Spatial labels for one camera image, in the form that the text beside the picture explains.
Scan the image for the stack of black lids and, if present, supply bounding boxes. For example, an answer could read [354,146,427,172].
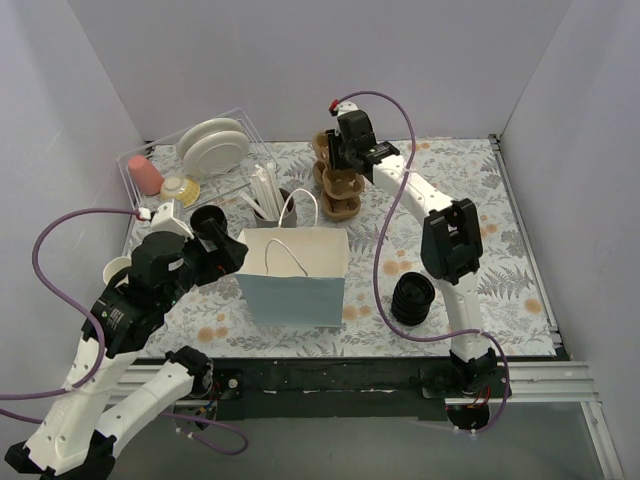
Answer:
[391,272,436,326]

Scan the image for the light blue paper bag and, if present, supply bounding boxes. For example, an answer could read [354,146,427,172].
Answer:
[236,213,349,328]

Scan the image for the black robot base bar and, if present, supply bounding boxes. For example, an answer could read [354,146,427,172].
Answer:
[202,357,504,422]

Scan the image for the white ceramic plate front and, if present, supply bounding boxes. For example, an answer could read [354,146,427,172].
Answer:
[183,131,250,177]

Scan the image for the wrapped white straws bundle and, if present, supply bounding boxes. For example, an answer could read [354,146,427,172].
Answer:
[240,162,284,222]

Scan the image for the yellow polka dot bowl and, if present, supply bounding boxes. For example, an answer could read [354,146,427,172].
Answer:
[160,175,200,207]

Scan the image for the stack of black cups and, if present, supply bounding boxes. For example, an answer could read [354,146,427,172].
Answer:
[190,205,228,240]

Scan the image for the grey-green ceramic mug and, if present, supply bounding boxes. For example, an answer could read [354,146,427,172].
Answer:
[102,256,131,285]

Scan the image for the white ceramic plate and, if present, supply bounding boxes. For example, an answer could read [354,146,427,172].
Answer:
[176,118,244,159]
[183,131,250,177]

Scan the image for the floral patterned table mat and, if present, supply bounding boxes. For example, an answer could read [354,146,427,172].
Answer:
[102,138,557,359]

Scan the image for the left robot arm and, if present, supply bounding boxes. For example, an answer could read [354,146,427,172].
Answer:
[5,221,248,479]

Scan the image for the pink plastic cup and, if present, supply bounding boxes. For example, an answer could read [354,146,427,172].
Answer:
[127,155,164,196]

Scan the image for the white ceramic plate back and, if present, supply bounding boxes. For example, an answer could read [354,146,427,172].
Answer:
[176,118,244,159]

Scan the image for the grey cylindrical straw holder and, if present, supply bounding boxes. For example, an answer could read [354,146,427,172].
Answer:
[253,188,297,229]

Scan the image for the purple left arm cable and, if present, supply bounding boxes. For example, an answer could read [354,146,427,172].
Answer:
[0,207,249,455]

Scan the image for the brown cardboard cup carrier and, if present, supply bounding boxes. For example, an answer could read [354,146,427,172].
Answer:
[311,132,365,200]

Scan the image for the white wire dish rack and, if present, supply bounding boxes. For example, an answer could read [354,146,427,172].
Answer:
[118,108,279,211]

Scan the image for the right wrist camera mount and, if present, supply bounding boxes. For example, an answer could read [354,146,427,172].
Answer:
[329,99,358,117]

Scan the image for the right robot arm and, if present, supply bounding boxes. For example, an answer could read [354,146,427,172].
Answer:
[327,101,497,398]

